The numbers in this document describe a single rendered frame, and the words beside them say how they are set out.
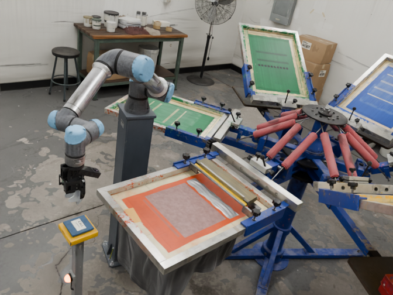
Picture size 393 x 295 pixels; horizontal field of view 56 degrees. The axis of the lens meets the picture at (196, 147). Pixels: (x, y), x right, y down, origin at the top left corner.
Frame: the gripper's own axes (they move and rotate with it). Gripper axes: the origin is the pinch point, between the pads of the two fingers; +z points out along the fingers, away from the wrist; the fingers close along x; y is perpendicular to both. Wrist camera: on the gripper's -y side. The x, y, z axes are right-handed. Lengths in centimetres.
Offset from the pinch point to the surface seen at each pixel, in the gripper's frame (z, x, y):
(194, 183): 14, -1, -69
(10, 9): 9, -368, -83
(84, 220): 13.3, -0.9, -3.2
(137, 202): 14.8, -2.3, -31.9
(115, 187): 11.3, -14.1, -26.0
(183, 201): 15, 8, -54
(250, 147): 18, -21, -139
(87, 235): 15.0, 6.1, -1.3
